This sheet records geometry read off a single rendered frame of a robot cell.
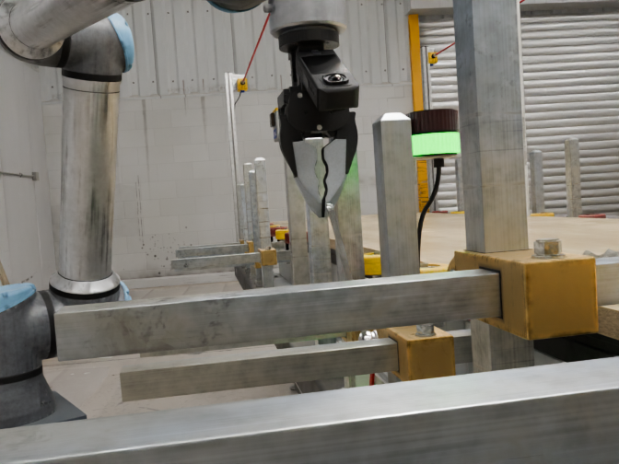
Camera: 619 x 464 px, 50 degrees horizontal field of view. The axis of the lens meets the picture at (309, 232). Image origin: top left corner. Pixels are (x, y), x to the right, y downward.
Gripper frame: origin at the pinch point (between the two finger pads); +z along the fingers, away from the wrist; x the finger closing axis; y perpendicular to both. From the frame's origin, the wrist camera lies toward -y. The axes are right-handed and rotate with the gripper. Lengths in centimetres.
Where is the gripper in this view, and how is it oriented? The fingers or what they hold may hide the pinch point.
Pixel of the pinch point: (322, 206)
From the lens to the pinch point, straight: 76.7
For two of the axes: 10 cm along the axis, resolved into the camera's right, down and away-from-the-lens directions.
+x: -9.8, 0.7, -1.7
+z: 0.7, 10.0, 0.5
